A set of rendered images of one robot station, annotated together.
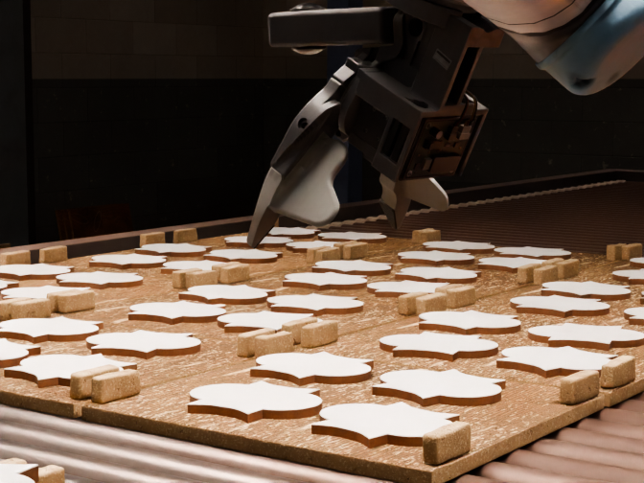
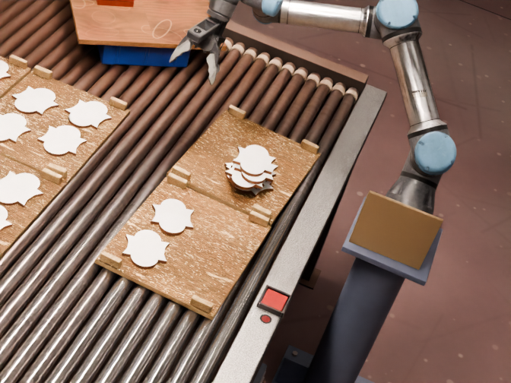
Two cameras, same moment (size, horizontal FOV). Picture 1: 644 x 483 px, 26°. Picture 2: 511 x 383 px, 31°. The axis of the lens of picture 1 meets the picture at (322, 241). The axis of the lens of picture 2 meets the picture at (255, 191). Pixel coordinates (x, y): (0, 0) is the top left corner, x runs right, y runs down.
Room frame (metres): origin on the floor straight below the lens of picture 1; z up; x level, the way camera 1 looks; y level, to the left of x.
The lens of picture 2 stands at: (1.77, 2.22, 2.73)
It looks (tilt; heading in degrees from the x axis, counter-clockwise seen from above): 40 degrees down; 244
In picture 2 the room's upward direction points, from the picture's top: 17 degrees clockwise
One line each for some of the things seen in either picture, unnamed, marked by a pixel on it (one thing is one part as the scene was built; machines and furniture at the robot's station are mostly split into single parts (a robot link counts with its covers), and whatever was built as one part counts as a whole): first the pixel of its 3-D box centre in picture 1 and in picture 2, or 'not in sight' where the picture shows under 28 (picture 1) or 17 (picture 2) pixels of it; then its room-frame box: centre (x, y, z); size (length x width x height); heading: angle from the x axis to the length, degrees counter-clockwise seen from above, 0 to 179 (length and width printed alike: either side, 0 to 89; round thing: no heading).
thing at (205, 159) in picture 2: not in sight; (246, 164); (0.81, 0.16, 0.93); 0.41 x 0.35 x 0.02; 50
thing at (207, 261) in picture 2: not in sight; (187, 243); (1.07, 0.49, 0.93); 0.41 x 0.35 x 0.02; 52
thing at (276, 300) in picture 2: not in sight; (274, 301); (0.87, 0.71, 0.92); 0.06 x 0.06 x 0.01; 55
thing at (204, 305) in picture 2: not in sight; (201, 303); (1.09, 0.73, 0.95); 0.06 x 0.02 x 0.03; 142
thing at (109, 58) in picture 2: not in sight; (139, 29); (1.04, -0.51, 0.97); 0.31 x 0.31 x 0.10; 0
